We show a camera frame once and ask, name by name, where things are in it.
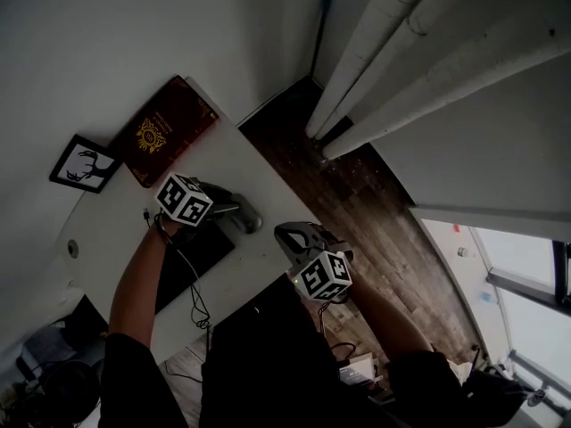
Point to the white desk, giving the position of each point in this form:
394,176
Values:
111,221

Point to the white vertical pipe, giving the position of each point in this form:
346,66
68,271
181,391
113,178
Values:
357,60
388,69
446,92

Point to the person's black clothing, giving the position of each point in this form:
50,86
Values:
267,372

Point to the person's left forearm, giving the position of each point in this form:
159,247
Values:
134,283

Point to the black framed deer picture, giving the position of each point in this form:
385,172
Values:
85,165

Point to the black framed window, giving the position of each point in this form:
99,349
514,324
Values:
535,328

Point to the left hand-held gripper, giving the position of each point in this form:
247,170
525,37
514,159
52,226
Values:
183,201

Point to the grey mouse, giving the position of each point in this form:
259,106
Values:
250,219

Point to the small blue object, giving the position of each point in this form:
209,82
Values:
487,298

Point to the small grey object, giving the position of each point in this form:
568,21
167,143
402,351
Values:
464,252

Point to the red hardcover book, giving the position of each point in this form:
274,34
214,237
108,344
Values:
160,136

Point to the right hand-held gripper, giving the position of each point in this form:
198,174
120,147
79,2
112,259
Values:
321,279

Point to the black keyboard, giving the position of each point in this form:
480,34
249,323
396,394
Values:
196,257

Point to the person's right forearm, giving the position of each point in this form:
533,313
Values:
388,323

